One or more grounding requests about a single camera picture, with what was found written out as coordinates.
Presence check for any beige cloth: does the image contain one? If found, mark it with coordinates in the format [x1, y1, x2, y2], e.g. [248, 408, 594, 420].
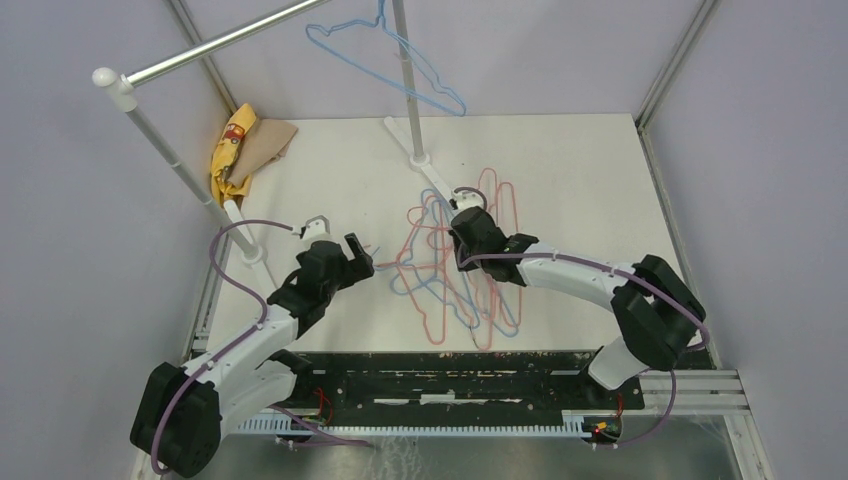
[226, 119, 298, 187]

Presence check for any left white rack post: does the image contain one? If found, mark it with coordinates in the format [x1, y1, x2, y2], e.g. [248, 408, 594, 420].
[92, 67, 243, 228]

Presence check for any yellow patterned cloth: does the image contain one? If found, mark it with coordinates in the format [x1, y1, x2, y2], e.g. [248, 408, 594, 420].
[209, 103, 257, 206]

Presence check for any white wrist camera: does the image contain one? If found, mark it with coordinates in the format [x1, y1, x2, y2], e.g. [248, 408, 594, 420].
[450, 186, 488, 212]
[298, 215, 332, 245]

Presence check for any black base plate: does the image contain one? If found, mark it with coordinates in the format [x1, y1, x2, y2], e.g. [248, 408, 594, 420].
[279, 351, 645, 427]

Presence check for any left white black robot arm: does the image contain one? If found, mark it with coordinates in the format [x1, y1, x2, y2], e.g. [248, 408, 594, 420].
[129, 233, 375, 478]

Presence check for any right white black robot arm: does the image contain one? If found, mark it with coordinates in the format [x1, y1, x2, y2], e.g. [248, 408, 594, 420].
[449, 207, 709, 408]

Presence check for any rear white rack post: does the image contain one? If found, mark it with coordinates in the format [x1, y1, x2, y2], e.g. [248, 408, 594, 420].
[391, 0, 430, 170]

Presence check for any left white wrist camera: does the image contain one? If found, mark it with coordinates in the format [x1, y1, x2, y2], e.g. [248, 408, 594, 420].
[298, 215, 332, 245]

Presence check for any white toothed cable duct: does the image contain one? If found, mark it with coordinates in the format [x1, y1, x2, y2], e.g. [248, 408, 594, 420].
[233, 409, 591, 440]

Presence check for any silver horizontal rack rod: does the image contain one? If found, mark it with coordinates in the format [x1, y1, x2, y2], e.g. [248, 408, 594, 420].
[124, 0, 328, 88]

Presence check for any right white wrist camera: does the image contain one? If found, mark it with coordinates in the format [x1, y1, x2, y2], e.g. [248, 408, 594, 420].
[450, 186, 488, 212]

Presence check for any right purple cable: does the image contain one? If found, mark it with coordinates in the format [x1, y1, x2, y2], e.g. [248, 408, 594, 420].
[450, 186, 711, 449]

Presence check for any blue wire hanger on table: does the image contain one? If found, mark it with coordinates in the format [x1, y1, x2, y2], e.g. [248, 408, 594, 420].
[376, 188, 523, 351]

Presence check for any white rack post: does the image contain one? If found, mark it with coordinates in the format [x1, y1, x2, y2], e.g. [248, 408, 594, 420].
[391, 0, 430, 170]
[92, 67, 243, 228]

